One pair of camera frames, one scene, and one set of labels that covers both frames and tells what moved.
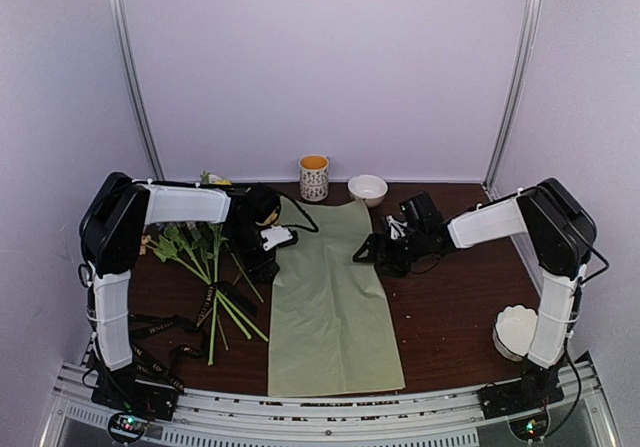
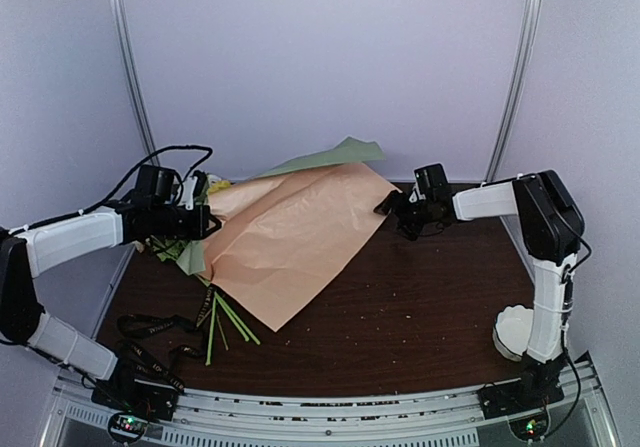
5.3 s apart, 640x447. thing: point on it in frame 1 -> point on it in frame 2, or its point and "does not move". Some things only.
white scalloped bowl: (513, 331) does not move
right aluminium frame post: (525, 73) does not move
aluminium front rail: (579, 418) does not move
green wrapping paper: (331, 324) -> (193, 257)
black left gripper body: (243, 242) -> (165, 224)
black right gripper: (374, 241) -> (396, 202)
